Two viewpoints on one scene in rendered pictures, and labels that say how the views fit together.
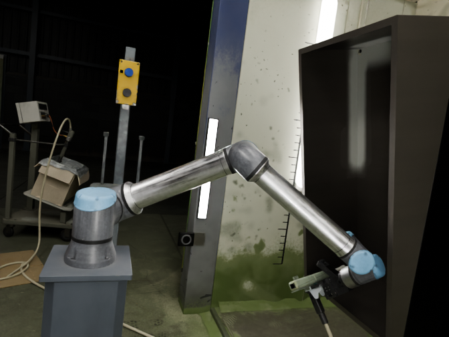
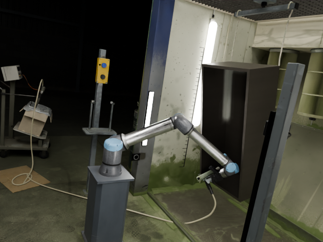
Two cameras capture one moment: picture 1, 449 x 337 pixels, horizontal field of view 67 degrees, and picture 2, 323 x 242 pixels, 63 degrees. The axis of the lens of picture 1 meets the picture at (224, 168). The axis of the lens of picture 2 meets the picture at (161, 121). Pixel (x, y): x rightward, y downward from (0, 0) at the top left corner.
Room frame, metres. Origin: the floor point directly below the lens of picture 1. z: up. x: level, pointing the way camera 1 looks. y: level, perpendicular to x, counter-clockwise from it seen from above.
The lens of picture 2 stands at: (-0.81, 0.55, 1.55)
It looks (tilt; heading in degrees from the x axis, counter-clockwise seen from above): 11 degrees down; 348
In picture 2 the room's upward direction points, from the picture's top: 8 degrees clockwise
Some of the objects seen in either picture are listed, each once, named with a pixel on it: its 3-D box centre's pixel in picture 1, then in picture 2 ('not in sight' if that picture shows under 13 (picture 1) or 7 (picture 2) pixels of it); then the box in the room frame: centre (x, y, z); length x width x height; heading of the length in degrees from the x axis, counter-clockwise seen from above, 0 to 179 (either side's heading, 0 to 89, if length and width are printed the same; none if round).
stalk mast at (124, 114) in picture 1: (118, 178); (95, 124); (2.14, 0.67, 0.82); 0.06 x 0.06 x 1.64; 19
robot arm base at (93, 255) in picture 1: (91, 246); (110, 166); (1.28, 0.48, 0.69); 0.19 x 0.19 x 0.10
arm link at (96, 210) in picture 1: (95, 212); (112, 150); (1.28, 0.48, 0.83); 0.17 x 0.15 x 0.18; 174
